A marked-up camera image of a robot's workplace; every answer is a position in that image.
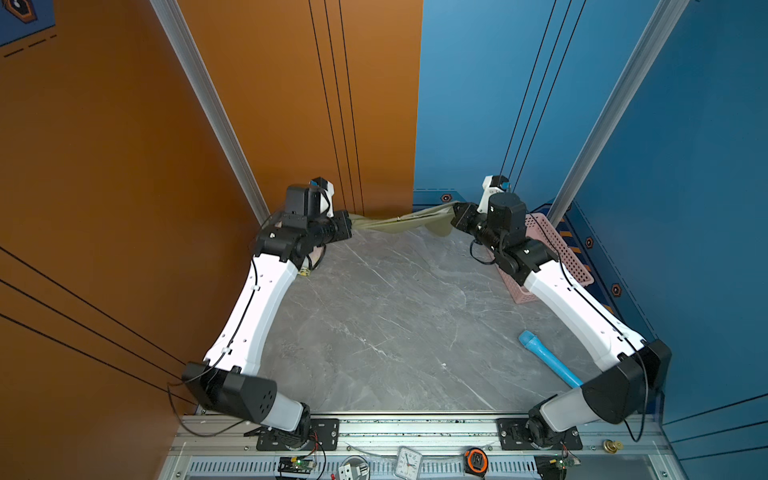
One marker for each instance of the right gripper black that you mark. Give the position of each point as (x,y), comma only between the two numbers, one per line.
(462,219)

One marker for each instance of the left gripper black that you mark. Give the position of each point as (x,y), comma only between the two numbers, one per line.
(340,220)

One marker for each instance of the olive green skirt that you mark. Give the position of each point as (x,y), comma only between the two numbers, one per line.
(436,219)

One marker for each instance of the pink plastic basket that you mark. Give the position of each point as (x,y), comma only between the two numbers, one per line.
(539,228)

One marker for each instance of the pastel floral skirt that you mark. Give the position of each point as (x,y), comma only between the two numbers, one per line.
(311,262)

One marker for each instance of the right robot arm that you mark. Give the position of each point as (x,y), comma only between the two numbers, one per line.
(632,370)

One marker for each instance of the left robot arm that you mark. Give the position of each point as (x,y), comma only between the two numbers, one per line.
(227,380)

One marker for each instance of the light blue plastic tube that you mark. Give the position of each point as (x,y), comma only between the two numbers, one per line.
(533,344)

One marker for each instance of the green circuit board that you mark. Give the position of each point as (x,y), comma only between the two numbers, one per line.
(295,467)

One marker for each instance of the white power plug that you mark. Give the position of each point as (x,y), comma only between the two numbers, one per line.
(354,468)

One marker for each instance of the orange black tape measure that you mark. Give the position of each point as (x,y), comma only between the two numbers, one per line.
(475,462)

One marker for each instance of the white square clock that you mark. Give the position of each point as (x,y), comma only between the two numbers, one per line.
(408,464)

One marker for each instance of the brass round knob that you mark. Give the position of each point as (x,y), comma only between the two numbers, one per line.
(612,446)

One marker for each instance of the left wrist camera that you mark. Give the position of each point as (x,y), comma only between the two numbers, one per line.
(326,192)

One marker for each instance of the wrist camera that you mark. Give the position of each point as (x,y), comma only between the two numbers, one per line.
(326,192)
(492,184)

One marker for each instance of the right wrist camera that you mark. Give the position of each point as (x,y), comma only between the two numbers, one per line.
(492,184)

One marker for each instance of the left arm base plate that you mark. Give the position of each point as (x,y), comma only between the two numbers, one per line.
(322,431)

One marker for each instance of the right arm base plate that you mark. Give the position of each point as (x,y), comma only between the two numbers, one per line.
(514,434)

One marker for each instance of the black board with wires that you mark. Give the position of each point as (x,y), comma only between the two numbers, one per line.
(555,467)

